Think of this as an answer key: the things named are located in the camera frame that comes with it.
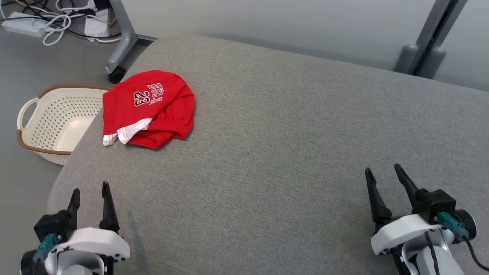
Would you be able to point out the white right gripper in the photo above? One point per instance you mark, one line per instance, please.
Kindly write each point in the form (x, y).
(405, 233)

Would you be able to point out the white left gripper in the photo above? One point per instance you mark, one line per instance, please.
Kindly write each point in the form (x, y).
(91, 244)

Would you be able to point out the red basketball shorts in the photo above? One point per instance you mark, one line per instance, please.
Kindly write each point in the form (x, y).
(153, 110)

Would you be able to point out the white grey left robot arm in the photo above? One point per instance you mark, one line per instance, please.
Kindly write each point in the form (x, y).
(32, 263)

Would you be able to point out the cream perforated laundry basket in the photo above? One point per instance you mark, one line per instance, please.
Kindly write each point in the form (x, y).
(57, 122)

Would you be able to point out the grey desk leg with caster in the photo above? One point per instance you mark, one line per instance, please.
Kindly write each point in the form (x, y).
(124, 38)

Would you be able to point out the white power adapter box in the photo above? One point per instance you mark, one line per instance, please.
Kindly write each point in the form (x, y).
(96, 25)

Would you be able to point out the white power strip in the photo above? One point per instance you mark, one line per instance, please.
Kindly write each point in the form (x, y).
(23, 23)

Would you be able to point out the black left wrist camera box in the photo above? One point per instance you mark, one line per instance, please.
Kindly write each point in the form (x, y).
(53, 225)

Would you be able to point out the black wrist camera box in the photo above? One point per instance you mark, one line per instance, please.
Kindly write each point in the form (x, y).
(435, 204)
(53, 225)

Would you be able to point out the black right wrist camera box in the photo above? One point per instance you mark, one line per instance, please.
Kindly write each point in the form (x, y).
(435, 204)

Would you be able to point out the grey rounded post foot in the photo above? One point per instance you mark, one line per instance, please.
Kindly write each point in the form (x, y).
(405, 59)
(433, 63)

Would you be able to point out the grey metal partition post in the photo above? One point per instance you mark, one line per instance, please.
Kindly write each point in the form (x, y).
(435, 26)

